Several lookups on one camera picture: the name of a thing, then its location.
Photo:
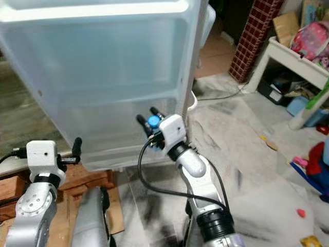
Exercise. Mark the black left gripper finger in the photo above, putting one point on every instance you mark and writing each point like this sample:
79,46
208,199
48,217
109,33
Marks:
77,149

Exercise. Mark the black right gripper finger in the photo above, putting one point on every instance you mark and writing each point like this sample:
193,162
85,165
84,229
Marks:
157,112
144,125

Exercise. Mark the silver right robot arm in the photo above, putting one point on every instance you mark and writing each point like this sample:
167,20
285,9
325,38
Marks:
193,164

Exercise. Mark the white fridge body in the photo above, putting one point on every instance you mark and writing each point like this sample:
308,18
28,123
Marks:
20,123

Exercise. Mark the white fridge door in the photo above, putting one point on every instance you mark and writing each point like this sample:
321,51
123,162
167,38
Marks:
97,62

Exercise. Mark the silver robot leg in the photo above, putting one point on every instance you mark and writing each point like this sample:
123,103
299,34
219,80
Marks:
90,218

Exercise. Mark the yellow brown floor scrap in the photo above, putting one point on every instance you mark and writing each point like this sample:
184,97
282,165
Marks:
271,144

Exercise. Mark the black box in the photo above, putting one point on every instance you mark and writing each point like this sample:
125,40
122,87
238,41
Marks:
272,92

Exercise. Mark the red brick column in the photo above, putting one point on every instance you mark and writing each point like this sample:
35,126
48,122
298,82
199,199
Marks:
254,41

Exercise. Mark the white bench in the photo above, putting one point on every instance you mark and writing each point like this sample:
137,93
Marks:
282,56

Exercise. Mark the pink toy piece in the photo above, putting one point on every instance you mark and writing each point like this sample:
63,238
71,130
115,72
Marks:
298,161

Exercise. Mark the light blue container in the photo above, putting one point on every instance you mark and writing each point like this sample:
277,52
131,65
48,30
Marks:
298,106

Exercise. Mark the white bottle green top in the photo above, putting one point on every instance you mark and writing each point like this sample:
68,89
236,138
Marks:
302,117

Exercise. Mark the brown cardboard box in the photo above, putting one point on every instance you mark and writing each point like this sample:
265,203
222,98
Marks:
286,28

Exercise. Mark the small red floor piece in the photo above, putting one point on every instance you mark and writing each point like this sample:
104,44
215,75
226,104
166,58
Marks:
300,212

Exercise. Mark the red and blue toy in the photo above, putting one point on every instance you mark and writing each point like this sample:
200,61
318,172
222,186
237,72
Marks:
318,164

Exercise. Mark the pink bag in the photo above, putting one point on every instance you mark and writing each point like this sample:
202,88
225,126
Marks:
311,41

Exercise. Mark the yellow packet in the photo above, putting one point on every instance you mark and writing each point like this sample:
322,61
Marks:
311,241

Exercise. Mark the colourful printed box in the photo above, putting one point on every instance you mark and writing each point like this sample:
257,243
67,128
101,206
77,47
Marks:
314,11

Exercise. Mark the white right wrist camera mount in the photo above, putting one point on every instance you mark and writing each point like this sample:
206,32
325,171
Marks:
174,128

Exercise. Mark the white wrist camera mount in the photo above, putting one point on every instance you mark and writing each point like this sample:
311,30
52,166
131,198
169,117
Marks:
174,128
43,154

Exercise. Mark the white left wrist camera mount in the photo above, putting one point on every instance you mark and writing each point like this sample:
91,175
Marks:
43,154

